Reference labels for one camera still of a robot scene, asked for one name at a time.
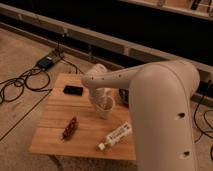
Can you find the dark ceramic bowl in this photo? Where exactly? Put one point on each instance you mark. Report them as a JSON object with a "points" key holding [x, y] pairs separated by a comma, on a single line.
{"points": [[124, 95]]}

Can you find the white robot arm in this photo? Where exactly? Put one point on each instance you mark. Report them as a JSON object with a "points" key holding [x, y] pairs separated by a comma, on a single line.
{"points": [[159, 105]]}

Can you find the black rectangular device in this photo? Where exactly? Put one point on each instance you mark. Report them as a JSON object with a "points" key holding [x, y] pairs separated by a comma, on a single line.
{"points": [[73, 90]]}

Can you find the wooden table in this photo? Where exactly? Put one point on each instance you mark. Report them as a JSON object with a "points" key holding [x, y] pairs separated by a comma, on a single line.
{"points": [[91, 129]]}

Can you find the white plastic bottle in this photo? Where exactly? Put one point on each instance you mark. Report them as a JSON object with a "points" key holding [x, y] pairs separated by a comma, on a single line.
{"points": [[115, 136]]}

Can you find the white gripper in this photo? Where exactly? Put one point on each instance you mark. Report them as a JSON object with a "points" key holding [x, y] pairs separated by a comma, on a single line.
{"points": [[96, 96]]}

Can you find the blue power box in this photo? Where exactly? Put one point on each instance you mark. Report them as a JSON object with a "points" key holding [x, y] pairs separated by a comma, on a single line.
{"points": [[45, 63]]}

